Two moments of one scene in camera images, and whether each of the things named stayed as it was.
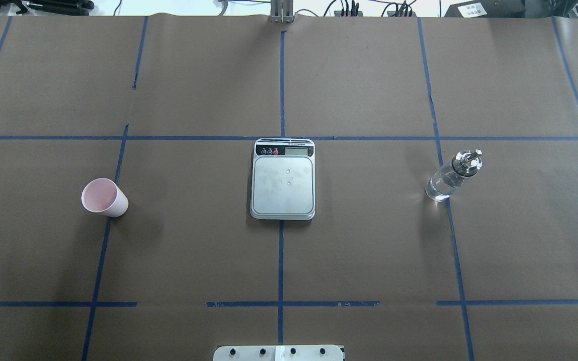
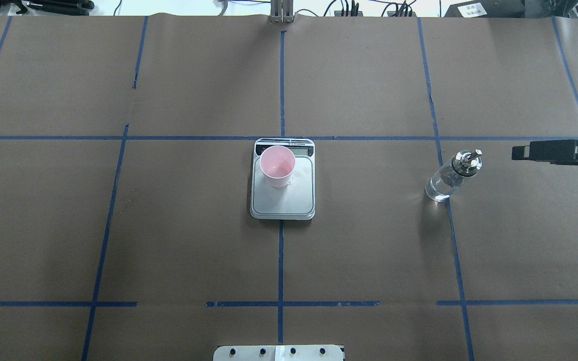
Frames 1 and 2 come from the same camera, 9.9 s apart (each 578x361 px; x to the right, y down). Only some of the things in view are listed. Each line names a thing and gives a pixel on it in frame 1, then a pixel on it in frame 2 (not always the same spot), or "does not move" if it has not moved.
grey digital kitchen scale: x=283 y=186 does not move
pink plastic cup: x=104 y=195 → x=277 y=163
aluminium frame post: x=281 y=11 does not move
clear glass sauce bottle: x=465 y=164 does not move
